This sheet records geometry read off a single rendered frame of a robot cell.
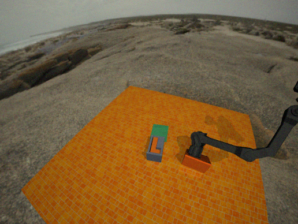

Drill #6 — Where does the orange l-shaped part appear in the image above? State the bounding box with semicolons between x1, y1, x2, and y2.
150;137;161;154

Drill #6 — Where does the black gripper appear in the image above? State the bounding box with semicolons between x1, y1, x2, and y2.
293;81;298;93

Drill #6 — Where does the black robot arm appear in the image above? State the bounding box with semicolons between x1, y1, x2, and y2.
188;105;298;162

